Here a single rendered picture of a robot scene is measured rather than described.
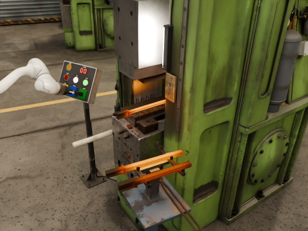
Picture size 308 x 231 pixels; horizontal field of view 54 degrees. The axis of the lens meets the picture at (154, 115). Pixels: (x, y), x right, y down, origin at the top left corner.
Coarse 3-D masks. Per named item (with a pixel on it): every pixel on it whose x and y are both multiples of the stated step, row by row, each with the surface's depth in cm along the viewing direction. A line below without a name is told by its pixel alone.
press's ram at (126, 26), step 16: (128, 0) 174; (144, 0) 169; (160, 0) 175; (128, 16) 179; (144, 16) 173; (160, 16) 180; (128, 32) 184; (144, 32) 177; (160, 32) 184; (128, 48) 189; (144, 48) 182; (160, 48) 190; (144, 64) 187
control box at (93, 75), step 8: (64, 64) 245; (72, 64) 242; (80, 64) 239; (64, 72) 244; (72, 72) 241; (80, 72) 237; (88, 72) 234; (96, 72) 232; (64, 80) 244; (72, 80) 240; (80, 80) 237; (88, 80) 234; (96, 80) 235; (80, 88) 237; (88, 88) 233; (96, 88) 237; (72, 96) 239; (88, 96) 233
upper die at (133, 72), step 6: (120, 60) 202; (120, 66) 205; (126, 66) 197; (132, 66) 191; (150, 66) 197; (156, 66) 200; (162, 66) 203; (126, 72) 200; (132, 72) 193; (138, 72) 194; (144, 72) 196; (150, 72) 199; (156, 72) 202; (162, 72) 206; (132, 78) 195; (138, 78) 196
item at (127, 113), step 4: (164, 100) 228; (148, 104) 222; (152, 104) 222; (156, 104) 223; (136, 108) 216; (140, 108) 217; (144, 108) 218; (120, 112) 208; (124, 112) 209; (128, 112) 210; (132, 112) 213; (120, 116) 209; (124, 116) 211
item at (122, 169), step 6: (180, 150) 175; (156, 156) 170; (162, 156) 170; (168, 156) 170; (174, 156) 172; (138, 162) 165; (144, 162) 165; (150, 162) 166; (156, 162) 168; (114, 168) 159; (120, 168) 159; (126, 168) 160; (132, 168) 162; (108, 174) 156; (114, 174) 159; (120, 174) 160
